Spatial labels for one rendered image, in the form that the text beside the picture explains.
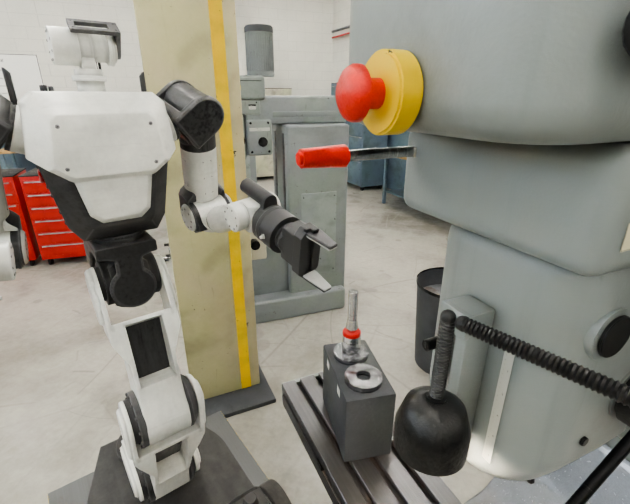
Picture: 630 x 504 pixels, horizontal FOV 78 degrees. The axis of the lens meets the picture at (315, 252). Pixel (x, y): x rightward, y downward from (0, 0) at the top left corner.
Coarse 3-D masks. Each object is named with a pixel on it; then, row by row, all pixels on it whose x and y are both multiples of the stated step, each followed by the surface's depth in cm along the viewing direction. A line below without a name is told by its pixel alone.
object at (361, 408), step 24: (336, 360) 100; (360, 360) 98; (336, 384) 94; (360, 384) 89; (384, 384) 91; (336, 408) 96; (360, 408) 88; (384, 408) 89; (336, 432) 98; (360, 432) 91; (384, 432) 92; (360, 456) 93
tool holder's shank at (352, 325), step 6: (348, 294) 95; (354, 294) 94; (348, 300) 95; (354, 300) 94; (348, 306) 96; (354, 306) 95; (348, 312) 96; (354, 312) 96; (348, 318) 97; (354, 318) 96; (348, 324) 97; (354, 324) 97; (348, 330) 98; (354, 330) 97
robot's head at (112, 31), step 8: (72, 24) 72; (80, 24) 74; (88, 24) 75; (96, 24) 75; (104, 24) 76; (112, 24) 77; (72, 32) 72; (80, 32) 73; (88, 32) 73; (96, 32) 74; (104, 32) 75; (112, 32) 75; (120, 32) 76; (112, 40) 77; (120, 40) 77; (112, 48) 77; (120, 48) 78; (120, 56) 80
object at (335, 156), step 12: (300, 156) 38; (312, 156) 38; (324, 156) 39; (336, 156) 39; (348, 156) 40; (360, 156) 41; (372, 156) 42; (384, 156) 42; (396, 156) 43; (408, 156) 44
